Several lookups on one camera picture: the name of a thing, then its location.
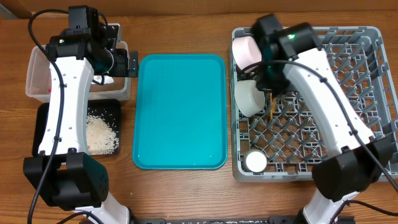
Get white napkin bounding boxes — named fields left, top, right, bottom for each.
left=91, top=75, right=114, bottom=85

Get wooden chopstick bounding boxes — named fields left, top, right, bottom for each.
left=270, top=93, right=278, bottom=120

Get grey bowl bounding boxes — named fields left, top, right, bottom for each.
left=234, top=80, right=266, bottom=117

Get pink white bowl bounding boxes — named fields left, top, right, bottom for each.
left=232, top=36, right=262, bottom=70

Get cream paper cup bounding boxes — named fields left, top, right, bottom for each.
left=243, top=149, right=267, bottom=173

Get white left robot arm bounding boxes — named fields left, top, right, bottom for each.
left=23, top=6, right=139, bottom=223

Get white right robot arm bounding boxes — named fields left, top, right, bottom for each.
left=251, top=14, right=394, bottom=223

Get grey dishwasher rack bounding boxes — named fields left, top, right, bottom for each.
left=231, top=26, right=397, bottom=182

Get black plastic tray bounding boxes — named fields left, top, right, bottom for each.
left=32, top=100, right=122, bottom=156

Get teal serving tray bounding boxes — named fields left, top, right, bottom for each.
left=132, top=54, right=228, bottom=170

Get pile of white rice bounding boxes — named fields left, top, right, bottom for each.
left=86, top=106, right=121, bottom=156

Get clear plastic storage bin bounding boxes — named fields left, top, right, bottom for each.
left=25, top=47, right=131, bottom=103

